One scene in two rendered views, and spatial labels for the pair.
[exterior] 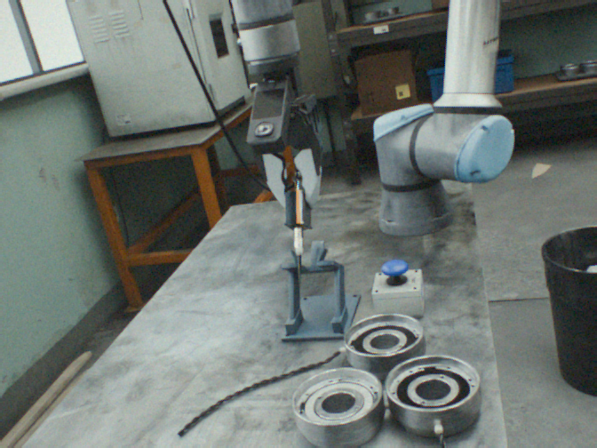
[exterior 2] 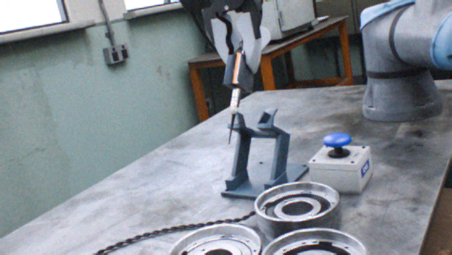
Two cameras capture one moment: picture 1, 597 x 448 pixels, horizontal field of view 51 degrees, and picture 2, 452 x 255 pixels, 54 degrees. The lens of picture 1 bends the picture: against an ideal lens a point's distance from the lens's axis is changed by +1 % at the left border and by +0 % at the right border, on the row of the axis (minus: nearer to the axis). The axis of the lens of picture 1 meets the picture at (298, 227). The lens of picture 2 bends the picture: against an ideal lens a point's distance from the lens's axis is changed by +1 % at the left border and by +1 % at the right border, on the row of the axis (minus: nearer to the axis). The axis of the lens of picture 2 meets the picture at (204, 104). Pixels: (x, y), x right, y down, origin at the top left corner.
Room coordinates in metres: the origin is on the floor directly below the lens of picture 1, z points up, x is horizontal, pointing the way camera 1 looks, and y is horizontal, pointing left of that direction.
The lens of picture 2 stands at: (0.21, -0.18, 1.10)
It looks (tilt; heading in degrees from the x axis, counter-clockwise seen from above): 12 degrees down; 21
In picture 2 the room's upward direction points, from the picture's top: 12 degrees counter-clockwise
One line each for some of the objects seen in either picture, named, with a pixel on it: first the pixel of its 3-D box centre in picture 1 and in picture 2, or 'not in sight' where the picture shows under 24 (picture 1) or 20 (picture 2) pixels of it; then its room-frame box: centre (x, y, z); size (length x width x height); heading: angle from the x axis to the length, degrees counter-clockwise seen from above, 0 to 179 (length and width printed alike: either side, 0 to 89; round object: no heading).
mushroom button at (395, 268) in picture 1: (396, 278); (338, 151); (0.85, -0.13, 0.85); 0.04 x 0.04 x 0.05
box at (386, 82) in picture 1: (387, 78); not in sight; (4.25, -0.79, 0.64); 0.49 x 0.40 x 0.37; 79
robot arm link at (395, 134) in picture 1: (409, 142); (395, 32); (1.18, -0.24, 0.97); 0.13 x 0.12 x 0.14; 35
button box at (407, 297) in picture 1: (399, 292); (342, 165); (0.86, -0.13, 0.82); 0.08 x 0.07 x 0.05; 164
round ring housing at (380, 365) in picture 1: (385, 347); (298, 214); (0.72, -0.08, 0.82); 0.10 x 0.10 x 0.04
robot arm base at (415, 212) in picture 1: (413, 198); (399, 88); (1.19, -0.24, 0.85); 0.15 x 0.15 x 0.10
